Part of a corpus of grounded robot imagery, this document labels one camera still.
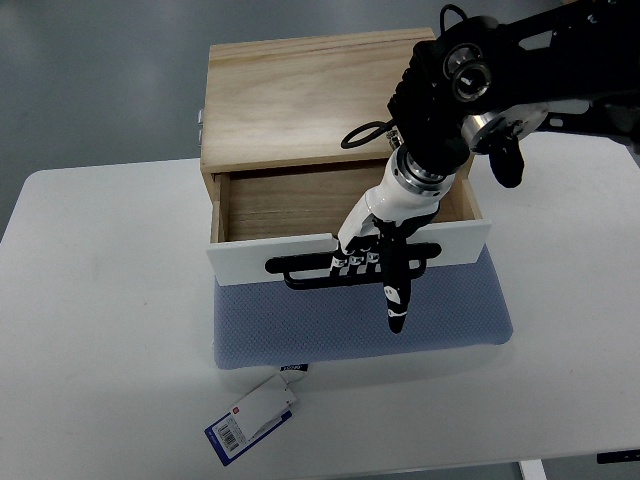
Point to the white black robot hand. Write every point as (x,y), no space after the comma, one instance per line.
(376,230)

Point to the white drawer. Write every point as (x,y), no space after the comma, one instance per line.
(258,215)

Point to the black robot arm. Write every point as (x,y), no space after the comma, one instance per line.
(584,50)

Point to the wooden drawer cabinet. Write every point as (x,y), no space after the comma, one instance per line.
(287,103)

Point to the blue grey cushion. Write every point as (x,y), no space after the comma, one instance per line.
(270,324)

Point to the metal side latch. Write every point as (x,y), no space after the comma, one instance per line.
(200,126)

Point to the white blue product tag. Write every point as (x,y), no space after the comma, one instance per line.
(251,419)

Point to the black desk control panel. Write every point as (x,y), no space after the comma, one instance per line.
(618,457)

